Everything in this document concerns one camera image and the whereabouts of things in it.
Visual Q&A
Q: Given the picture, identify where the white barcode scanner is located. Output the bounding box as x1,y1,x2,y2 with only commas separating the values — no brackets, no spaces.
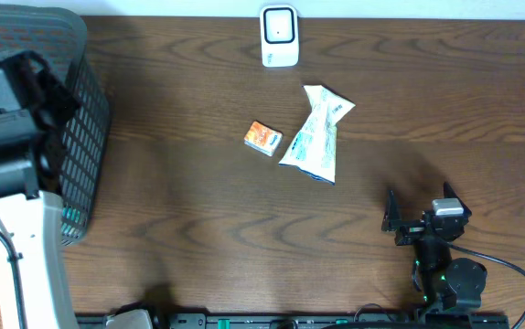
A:
259,5,299,68

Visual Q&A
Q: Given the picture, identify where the white blue snack bag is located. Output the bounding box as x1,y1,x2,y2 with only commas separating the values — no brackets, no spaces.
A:
279,85,355,185

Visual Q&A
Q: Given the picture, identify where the orange tissue pack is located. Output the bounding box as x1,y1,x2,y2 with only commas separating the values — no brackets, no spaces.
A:
243,121,283,156

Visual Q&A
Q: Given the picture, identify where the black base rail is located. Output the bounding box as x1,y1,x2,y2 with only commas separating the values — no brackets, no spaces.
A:
75,312,511,329

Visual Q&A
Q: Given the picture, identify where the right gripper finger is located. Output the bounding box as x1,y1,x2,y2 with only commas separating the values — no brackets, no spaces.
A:
381,190,402,232
443,182,462,204

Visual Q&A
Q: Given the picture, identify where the grey plastic mesh basket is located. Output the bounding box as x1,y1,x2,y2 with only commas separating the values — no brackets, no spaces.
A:
0,5,112,246

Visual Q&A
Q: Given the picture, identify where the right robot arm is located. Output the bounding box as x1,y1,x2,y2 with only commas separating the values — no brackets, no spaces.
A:
381,183,488,323

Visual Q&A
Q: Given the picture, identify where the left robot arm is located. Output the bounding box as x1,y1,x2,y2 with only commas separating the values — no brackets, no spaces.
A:
0,51,158,328

